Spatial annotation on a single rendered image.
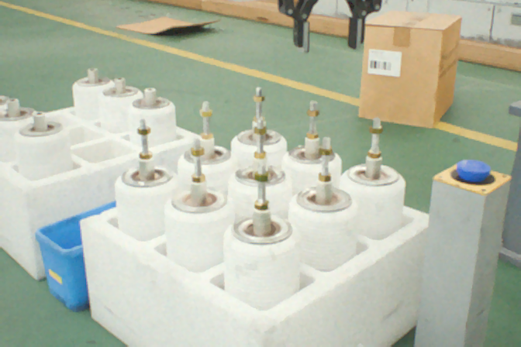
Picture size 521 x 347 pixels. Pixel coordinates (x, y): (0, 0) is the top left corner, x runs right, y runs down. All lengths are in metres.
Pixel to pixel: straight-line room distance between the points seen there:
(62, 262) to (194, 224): 0.31
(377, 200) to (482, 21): 2.11
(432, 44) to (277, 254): 1.27
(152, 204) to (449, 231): 0.41
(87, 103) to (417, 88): 0.99
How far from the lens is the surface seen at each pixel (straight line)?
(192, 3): 4.33
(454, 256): 0.82
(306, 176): 0.98
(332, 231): 0.83
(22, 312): 1.13
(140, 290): 0.91
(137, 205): 0.91
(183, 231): 0.83
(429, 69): 1.93
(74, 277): 1.07
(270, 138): 1.08
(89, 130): 1.41
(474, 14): 2.98
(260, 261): 0.75
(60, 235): 1.15
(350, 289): 0.84
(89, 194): 1.19
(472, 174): 0.79
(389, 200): 0.92
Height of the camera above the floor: 0.62
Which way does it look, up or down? 22 degrees down
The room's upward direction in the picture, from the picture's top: straight up
